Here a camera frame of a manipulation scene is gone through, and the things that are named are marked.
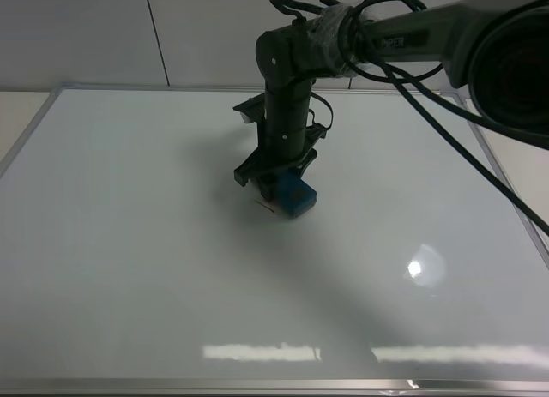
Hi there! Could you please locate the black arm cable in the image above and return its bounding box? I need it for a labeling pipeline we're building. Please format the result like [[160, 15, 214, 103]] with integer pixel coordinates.
[[269, 0, 549, 239]]

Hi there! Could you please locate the blue board eraser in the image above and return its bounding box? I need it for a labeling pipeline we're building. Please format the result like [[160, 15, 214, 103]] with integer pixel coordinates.
[[274, 171, 317, 218]]

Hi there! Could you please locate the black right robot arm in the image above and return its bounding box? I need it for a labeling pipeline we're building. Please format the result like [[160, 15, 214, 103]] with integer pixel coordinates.
[[234, 0, 548, 200]]

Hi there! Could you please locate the white whiteboard with aluminium frame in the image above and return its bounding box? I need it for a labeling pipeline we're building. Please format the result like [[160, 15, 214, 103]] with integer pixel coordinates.
[[1, 87, 548, 396]]

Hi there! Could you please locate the red marker scribble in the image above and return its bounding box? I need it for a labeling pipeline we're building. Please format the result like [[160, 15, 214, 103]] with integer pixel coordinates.
[[255, 200, 277, 214]]

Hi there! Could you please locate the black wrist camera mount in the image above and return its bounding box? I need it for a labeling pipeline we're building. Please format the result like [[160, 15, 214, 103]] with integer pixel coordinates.
[[232, 93, 265, 124]]

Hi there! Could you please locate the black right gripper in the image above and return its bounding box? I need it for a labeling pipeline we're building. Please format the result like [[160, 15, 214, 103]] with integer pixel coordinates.
[[234, 79, 329, 202]]

